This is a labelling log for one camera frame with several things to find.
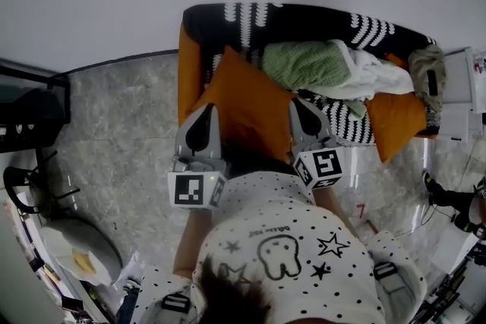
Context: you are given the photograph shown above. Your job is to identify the person's left shoulder strap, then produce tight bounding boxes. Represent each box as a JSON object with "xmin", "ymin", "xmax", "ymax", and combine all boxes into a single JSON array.
[{"xmin": 161, "ymin": 291, "xmax": 191, "ymax": 315}]

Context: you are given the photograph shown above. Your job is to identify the large orange cushion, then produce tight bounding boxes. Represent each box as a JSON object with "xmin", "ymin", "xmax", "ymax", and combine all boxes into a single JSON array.
[{"xmin": 191, "ymin": 45, "xmax": 299, "ymax": 164}]

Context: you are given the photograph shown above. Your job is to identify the black glass cabinet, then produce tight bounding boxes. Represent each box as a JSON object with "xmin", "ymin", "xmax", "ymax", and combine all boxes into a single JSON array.
[{"xmin": 0, "ymin": 57, "xmax": 72, "ymax": 155}]

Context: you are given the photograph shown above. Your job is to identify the person's right forearm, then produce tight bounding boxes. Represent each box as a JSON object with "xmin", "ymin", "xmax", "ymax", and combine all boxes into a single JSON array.
[{"xmin": 313, "ymin": 184, "xmax": 360, "ymax": 240}]

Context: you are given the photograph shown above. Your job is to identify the person's black trousers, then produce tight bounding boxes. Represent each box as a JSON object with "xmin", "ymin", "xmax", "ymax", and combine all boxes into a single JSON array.
[{"xmin": 222, "ymin": 146, "xmax": 297, "ymax": 178}]

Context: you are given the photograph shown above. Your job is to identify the dark shelf frame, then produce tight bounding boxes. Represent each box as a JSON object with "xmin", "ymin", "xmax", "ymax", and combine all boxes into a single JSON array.
[{"xmin": 417, "ymin": 238, "xmax": 486, "ymax": 324}]

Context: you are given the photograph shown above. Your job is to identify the grey round pouf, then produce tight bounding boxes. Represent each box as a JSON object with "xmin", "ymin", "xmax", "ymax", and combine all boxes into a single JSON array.
[{"xmin": 39, "ymin": 218, "xmax": 123, "ymax": 284}]

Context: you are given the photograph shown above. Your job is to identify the grey jacket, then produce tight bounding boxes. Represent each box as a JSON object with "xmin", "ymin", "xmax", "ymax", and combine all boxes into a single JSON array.
[{"xmin": 408, "ymin": 44, "xmax": 447, "ymax": 113}]

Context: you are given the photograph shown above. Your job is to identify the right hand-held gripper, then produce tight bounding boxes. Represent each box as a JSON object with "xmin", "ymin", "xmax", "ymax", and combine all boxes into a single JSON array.
[{"xmin": 289, "ymin": 98, "xmax": 346, "ymax": 190}]

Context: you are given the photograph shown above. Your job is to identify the black metal chair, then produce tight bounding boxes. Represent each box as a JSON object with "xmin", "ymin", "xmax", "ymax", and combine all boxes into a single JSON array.
[{"xmin": 2, "ymin": 147, "xmax": 81, "ymax": 219}]

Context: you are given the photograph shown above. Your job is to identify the white side counter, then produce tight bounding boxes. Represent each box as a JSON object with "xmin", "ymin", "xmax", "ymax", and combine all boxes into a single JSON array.
[{"xmin": 0, "ymin": 189, "xmax": 107, "ymax": 324}]

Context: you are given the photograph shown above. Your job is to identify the small orange cushion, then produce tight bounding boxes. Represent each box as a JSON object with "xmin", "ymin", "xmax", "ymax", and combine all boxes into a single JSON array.
[{"xmin": 364, "ymin": 90, "xmax": 428, "ymax": 164}]

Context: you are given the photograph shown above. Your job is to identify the green knitted blanket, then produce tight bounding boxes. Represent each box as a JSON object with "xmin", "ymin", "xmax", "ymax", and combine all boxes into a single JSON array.
[{"xmin": 261, "ymin": 40, "xmax": 352, "ymax": 91}]

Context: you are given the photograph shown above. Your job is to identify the person's spotted white shirt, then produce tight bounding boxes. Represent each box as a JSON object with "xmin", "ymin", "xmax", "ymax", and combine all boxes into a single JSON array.
[{"xmin": 131, "ymin": 170, "xmax": 428, "ymax": 324}]

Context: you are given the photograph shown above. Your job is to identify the white desk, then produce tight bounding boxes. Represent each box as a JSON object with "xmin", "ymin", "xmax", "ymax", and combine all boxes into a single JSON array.
[{"xmin": 440, "ymin": 46, "xmax": 486, "ymax": 143}]

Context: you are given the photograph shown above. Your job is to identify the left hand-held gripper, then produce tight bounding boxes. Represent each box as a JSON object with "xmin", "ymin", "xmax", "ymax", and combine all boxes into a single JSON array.
[{"xmin": 167, "ymin": 103, "xmax": 231, "ymax": 209}]

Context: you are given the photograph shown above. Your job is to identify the white egg-shaped plush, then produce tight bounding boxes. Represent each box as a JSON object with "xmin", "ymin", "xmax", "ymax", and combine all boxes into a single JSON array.
[{"xmin": 56, "ymin": 246, "xmax": 115, "ymax": 285}]

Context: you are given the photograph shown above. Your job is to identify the pale green cloth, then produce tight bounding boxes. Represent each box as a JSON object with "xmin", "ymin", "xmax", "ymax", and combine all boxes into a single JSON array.
[{"xmin": 341, "ymin": 98, "xmax": 368, "ymax": 121}]

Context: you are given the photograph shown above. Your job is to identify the person's left forearm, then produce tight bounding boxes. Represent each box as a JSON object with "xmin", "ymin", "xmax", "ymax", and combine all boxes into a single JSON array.
[{"xmin": 172, "ymin": 206, "xmax": 213, "ymax": 280}]

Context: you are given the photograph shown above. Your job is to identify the person's shoulder strap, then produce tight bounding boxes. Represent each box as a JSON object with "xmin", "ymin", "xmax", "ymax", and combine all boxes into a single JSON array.
[
  {"xmin": 373, "ymin": 261, "xmax": 407, "ymax": 293},
  {"xmin": 161, "ymin": 291, "xmax": 191, "ymax": 315}
]

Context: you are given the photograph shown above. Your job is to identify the orange sofa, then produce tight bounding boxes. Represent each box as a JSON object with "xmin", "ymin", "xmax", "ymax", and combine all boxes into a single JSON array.
[{"xmin": 177, "ymin": 2, "xmax": 443, "ymax": 164}]

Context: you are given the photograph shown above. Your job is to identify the person's right shoulder strap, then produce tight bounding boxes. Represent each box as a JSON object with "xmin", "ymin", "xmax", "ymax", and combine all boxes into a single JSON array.
[{"xmin": 373, "ymin": 261, "xmax": 407, "ymax": 293}]

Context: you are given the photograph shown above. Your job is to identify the white fluffy blanket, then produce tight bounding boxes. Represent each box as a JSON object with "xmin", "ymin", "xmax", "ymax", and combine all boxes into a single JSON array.
[{"xmin": 299, "ymin": 38, "xmax": 415, "ymax": 100}]

